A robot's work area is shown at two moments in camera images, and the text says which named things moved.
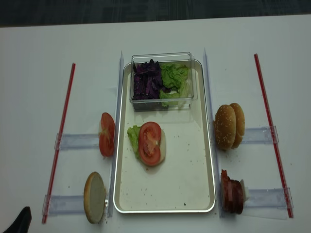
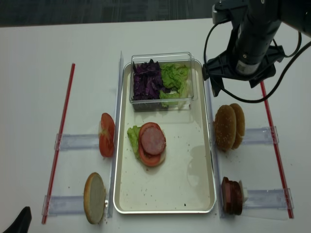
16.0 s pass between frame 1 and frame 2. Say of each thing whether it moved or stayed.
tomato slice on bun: stayed
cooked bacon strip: moved
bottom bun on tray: stayed
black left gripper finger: stayed
